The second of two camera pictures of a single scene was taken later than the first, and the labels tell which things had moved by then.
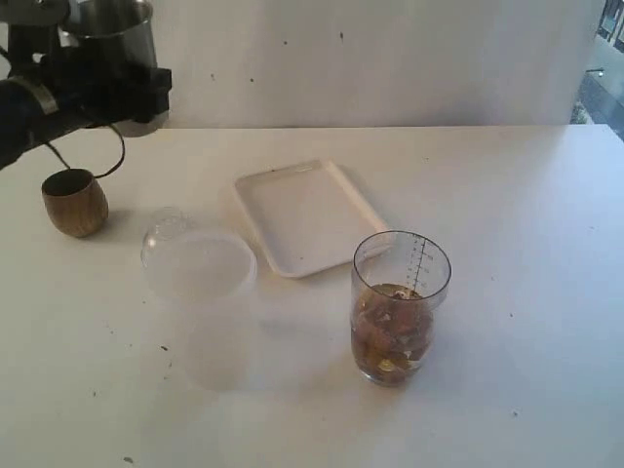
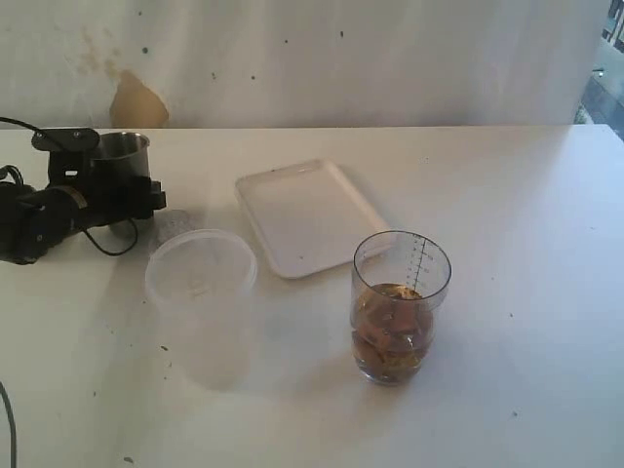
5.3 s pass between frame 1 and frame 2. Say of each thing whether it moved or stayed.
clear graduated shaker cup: stayed
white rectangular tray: stayed
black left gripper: moved
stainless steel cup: moved
